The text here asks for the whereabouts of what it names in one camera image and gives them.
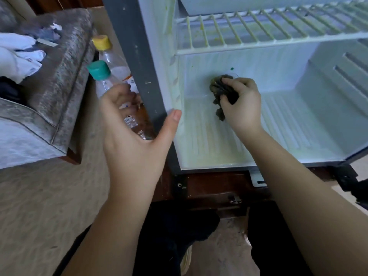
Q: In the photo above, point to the person's left hand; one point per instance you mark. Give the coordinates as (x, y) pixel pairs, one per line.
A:
(135, 152)

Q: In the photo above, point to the person's right hand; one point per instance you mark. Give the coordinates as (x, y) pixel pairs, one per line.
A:
(244, 109)

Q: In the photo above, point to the dark grey cloth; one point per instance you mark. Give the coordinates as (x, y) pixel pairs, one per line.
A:
(221, 92)

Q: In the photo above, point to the green cap water bottle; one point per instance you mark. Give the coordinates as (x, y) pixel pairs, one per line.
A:
(106, 83)

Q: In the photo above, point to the grey mini fridge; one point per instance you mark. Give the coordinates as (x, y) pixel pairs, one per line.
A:
(138, 66)

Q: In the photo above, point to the orange soda bottle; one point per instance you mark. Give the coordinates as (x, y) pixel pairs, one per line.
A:
(112, 57)

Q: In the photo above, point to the person's right forearm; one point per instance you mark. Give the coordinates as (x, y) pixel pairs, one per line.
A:
(305, 209)

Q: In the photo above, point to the person's dark trousers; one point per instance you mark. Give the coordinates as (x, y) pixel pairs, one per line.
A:
(172, 238)

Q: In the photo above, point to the person's left foot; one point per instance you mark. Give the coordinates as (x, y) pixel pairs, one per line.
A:
(186, 260)

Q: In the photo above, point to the dark red wooden stand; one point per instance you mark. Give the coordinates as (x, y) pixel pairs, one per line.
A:
(207, 186)

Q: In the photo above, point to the grey velvet sofa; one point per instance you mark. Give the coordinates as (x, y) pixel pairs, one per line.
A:
(40, 106)

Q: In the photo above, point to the paper slip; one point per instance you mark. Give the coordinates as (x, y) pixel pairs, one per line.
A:
(47, 42)

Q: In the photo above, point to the black garment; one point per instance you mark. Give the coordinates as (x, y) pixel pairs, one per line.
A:
(8, 89)

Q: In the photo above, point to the large white garment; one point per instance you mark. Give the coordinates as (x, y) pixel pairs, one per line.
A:
(17, 63)

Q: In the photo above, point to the small white garment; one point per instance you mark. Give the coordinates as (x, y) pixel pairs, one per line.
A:
(16, 41)

